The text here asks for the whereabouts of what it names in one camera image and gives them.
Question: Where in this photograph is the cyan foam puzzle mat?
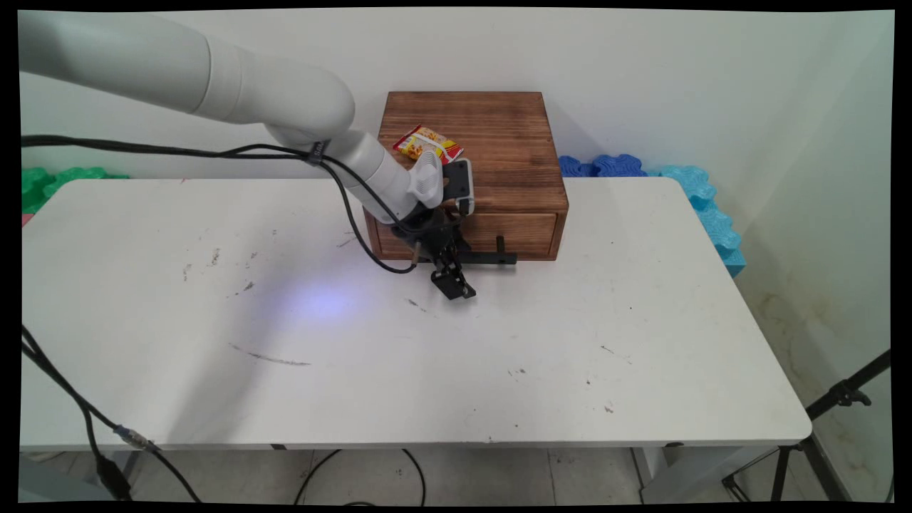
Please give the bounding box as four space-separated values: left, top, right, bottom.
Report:
645 165 747 278

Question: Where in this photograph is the black cable along robot arm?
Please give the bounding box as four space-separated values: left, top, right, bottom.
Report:
21 134 421 275

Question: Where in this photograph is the brown wooden drawer cabinet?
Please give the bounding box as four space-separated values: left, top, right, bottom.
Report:
363 90 569 261

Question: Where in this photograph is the blue foam puzzle mat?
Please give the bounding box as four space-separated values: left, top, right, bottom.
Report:
558 154 663 179

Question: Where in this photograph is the wooden drawer with black handle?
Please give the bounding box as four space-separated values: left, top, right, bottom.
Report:
376 212 560 266

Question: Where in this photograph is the black tripod stand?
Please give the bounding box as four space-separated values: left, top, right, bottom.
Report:
722 349 891 503

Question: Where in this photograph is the black cable with silver connector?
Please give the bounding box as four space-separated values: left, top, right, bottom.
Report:
21 338 202 503

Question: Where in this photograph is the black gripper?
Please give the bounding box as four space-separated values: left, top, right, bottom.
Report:
399 209 477 300

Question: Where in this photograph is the grey black wrist camera box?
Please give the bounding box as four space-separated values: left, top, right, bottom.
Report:
442 160 475 215

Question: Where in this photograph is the white table leg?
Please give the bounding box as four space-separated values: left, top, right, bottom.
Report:
631 447 774 505

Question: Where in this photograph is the black cable under table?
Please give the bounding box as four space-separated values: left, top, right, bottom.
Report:
294 449 427 507

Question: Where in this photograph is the green foam puzzle mat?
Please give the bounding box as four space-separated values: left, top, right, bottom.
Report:
21 167 130 214

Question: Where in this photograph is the black cable with black plug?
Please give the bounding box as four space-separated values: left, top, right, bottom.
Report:
21 326 133 501

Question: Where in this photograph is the yellow red snack packet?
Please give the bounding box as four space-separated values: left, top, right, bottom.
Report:
393 125 465 165

